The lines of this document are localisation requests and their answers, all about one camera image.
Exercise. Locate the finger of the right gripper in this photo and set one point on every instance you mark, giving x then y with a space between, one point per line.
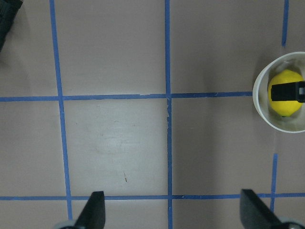
294 91

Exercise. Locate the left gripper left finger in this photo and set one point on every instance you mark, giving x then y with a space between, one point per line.
93 214

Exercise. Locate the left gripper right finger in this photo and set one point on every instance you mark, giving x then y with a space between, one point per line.
254 213

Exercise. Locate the yellow lemon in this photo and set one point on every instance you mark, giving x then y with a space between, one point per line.
285 108

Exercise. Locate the white bowl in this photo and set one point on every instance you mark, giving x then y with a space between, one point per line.
294 61

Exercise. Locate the black dish rack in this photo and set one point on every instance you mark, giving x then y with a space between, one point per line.
8 12

